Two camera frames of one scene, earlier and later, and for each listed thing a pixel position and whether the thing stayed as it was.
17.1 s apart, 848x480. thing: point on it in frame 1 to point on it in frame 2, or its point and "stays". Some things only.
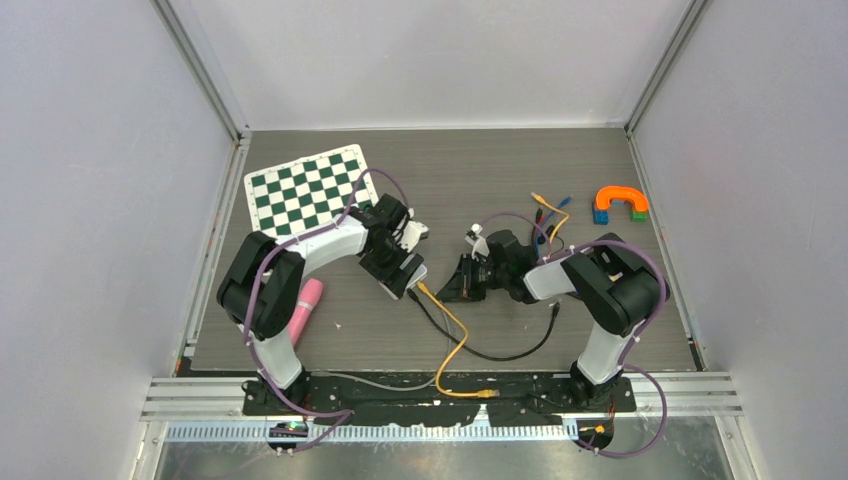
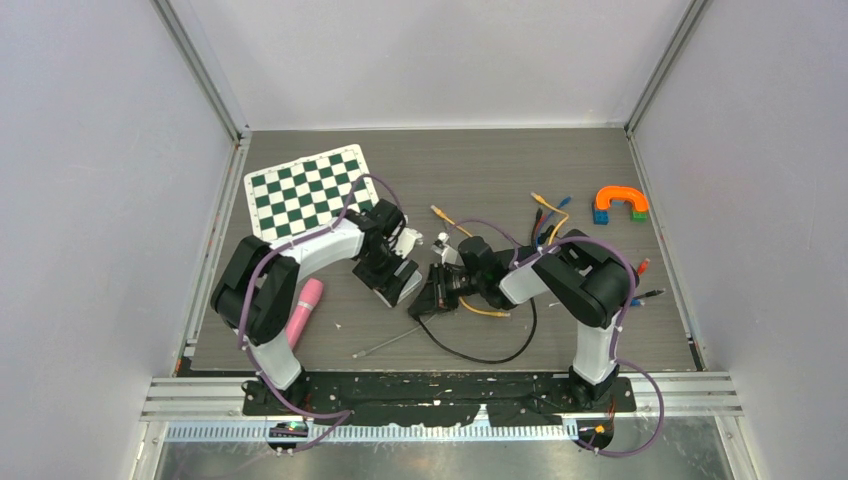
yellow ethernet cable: x=540 y=199 stays
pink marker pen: x=310 y=294 stays
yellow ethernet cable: x=488 y=393 to x=463 y=304
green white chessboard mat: x=308 y=193 stays
